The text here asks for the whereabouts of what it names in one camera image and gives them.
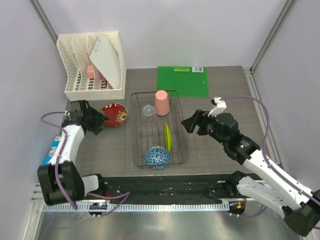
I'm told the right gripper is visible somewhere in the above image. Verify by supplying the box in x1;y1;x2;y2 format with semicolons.
181;109;228;146

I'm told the red floral plate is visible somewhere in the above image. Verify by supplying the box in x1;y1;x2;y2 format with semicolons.
100;103;129;127

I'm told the lime green plate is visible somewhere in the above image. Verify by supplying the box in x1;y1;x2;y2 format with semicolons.
164;123;172;153

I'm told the pink plastic cup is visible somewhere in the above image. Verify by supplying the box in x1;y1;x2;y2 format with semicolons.
154;90;170;116

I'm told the clear glass cup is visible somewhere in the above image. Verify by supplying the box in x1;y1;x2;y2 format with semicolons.
141;104;157;126

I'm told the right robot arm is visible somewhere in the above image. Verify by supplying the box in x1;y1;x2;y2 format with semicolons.
181;109;320;237

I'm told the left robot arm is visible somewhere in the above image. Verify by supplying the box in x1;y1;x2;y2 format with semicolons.
37;100;108;210

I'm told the white file organizer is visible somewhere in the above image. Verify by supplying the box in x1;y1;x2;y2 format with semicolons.
56;31;127;102

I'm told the blue printed booklet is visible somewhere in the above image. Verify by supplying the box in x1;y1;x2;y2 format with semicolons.
43;135;61;166

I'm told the blue patterned bowl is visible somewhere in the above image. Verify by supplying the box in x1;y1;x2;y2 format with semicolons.
144;146;171;170

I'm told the green cutting mat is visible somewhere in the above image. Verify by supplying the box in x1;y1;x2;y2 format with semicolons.
156;66;209;98

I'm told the pink box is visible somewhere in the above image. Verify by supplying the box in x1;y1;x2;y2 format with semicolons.
86;65;95;79

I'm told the white board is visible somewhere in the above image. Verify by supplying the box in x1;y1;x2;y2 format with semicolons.
90;31;121;89

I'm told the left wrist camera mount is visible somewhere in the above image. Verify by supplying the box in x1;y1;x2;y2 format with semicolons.
64;110;75;119

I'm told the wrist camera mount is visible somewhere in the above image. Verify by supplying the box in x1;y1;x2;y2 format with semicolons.
208;96;227;117
64;110;75;119

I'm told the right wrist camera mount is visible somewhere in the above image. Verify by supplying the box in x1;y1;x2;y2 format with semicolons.
208;96;227;117

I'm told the black wire dish rack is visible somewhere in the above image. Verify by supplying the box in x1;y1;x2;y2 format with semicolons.
129;90;189;168

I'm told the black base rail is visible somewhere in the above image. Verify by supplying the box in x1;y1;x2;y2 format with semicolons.
92;174;244;205

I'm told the white slotted cable duct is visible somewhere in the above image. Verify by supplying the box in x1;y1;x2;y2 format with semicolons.
42;201;230;213

